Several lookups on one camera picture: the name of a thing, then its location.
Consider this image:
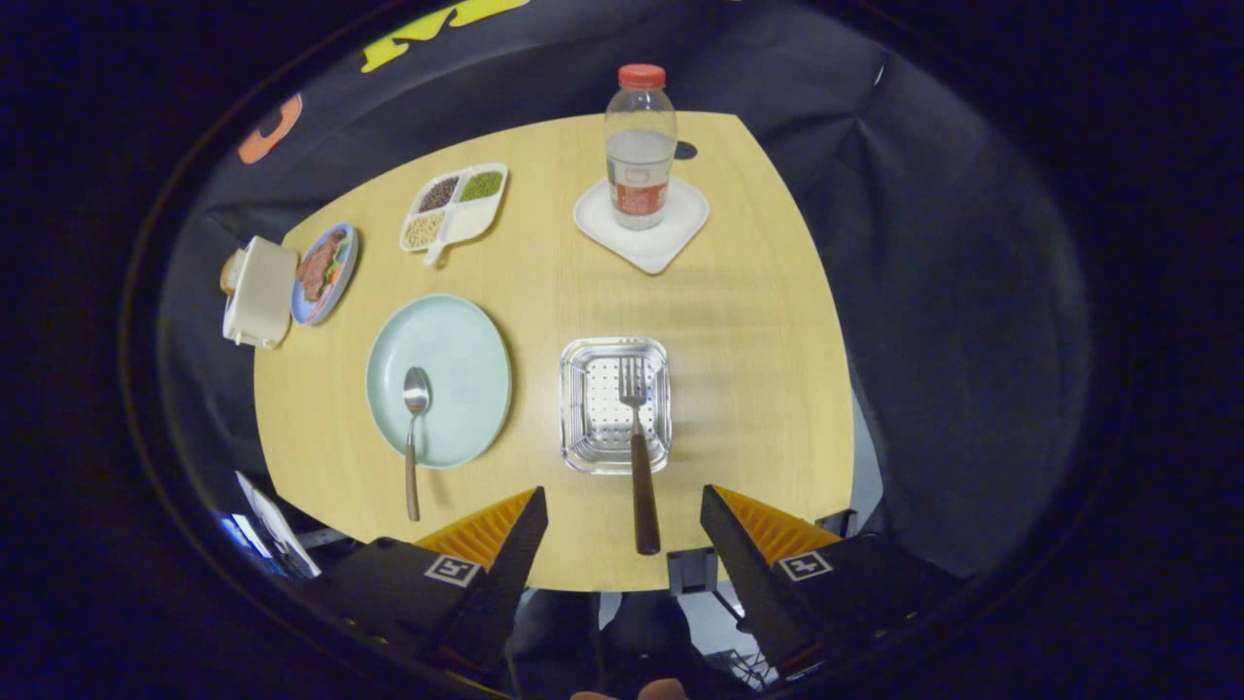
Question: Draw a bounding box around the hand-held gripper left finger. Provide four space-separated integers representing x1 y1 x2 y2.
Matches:
292 486 550 682

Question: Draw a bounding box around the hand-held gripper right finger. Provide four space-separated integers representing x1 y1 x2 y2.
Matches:
700 483 963 682

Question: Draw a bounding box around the wooden-handled metal fork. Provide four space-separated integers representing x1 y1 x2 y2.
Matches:
618 356 662 556

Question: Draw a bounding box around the wooden-handled metal spoon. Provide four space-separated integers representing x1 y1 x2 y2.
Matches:
402 367 432 523

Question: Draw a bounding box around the square metal perforated basket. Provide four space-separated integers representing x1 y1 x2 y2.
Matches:
559 336 674 476

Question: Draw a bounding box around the pale green round plate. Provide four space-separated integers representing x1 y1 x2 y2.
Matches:
365 295 513 471

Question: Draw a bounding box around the blue lit screen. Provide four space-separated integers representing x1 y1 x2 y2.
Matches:
216 512 278 577

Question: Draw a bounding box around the white square coaster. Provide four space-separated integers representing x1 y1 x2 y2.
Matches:
573 177 710 276

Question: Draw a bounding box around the small blue plate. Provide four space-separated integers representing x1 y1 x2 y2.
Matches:
291 224 360 327

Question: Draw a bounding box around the white divided grain dish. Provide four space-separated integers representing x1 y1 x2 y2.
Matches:
399 162 509 266

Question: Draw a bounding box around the sandwich food with greens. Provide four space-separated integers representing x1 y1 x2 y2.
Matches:
296 230 348 302

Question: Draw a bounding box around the black backdrop cloth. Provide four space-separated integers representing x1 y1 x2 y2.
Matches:
155 0 1094 584

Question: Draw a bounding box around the cream white toaster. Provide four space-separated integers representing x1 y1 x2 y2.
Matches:
222 236 298 349

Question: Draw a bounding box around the clear red-capped water bottle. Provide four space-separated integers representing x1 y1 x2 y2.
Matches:
605 64 678 230

